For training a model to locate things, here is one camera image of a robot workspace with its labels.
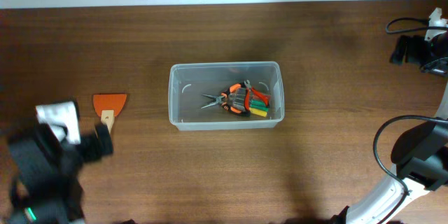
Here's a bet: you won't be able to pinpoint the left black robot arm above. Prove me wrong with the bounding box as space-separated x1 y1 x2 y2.
2 123 113 224

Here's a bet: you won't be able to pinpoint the clear plastic container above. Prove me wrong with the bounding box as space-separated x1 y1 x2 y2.
168 61 285 131

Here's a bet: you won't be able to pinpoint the orange scraper wooden handle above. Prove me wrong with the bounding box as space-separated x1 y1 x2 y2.
92 93 127 132

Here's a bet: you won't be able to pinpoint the clear screwdriver set case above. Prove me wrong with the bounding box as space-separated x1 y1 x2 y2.
230 88 271 117

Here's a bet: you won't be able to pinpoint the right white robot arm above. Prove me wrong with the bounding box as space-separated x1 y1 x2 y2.
330 28 447 223

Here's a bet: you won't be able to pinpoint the orange long nose pliers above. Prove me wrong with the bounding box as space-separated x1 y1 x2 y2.
202 83 251 117

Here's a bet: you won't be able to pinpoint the small red cutting pliers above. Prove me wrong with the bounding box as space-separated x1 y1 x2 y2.
244 80 270 110

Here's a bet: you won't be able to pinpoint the right black cable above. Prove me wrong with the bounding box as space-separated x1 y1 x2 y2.
372 17 448 224

